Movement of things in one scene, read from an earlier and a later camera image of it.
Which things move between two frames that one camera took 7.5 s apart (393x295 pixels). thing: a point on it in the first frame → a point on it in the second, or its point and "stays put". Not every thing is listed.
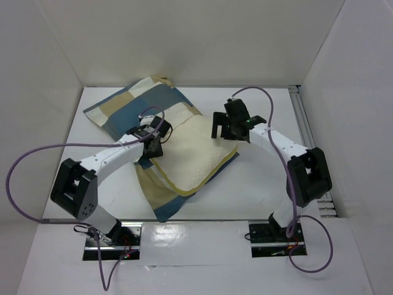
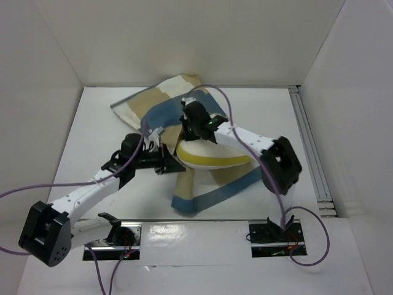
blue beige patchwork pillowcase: x=138 y=106 → x=157 y=113
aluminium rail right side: x=325 y=203 stays put
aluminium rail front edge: x=152 y=220 stays put
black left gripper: x=158 y=152 → x=166 y=163
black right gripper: x=223 y=129 → x=190 y=129
